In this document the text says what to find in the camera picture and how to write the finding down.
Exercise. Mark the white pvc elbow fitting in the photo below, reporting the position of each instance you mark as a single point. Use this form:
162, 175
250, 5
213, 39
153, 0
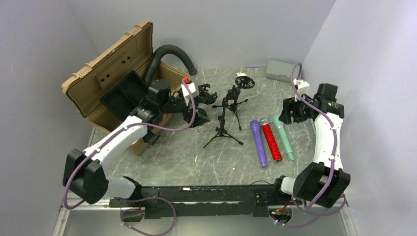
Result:
240, 74

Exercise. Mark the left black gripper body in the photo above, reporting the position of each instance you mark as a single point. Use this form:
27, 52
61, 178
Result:
177, 105

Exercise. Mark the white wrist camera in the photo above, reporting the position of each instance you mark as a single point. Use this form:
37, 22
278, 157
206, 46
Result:
189, 89
302, 86

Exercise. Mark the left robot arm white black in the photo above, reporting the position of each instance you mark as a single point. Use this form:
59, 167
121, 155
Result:
84, 172

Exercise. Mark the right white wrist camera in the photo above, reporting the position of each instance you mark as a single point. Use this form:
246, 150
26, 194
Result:
302, 86

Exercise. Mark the black round base mic stand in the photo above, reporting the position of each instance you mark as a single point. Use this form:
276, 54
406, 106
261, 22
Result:
205, 97

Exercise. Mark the purple microphone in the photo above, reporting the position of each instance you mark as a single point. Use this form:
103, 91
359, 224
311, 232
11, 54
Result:
256, 131

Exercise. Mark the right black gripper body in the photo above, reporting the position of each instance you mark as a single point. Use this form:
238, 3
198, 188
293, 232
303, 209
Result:
300, 111

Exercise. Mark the grey plastic case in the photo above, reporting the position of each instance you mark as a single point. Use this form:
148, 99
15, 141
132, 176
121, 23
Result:
278, 70

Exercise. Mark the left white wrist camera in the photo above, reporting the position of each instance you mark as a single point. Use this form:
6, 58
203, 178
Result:
189, 89

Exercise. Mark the black tripod stand shock mount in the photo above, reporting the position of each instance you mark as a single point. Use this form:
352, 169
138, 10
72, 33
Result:
232, 95

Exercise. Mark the black tray in case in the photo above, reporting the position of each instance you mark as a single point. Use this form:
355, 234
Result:
126, 95

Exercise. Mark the black tripod stand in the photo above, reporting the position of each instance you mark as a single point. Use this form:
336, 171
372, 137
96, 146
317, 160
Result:
221, 131

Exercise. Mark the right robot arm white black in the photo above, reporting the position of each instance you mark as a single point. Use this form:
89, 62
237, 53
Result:
323, 181

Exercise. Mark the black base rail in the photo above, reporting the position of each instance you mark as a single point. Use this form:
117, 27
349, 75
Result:
211, 200

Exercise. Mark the red glitter microphone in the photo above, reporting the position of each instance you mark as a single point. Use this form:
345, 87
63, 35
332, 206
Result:
272, 144

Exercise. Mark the mint green microphone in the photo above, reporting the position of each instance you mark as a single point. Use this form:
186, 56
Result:
284, 138

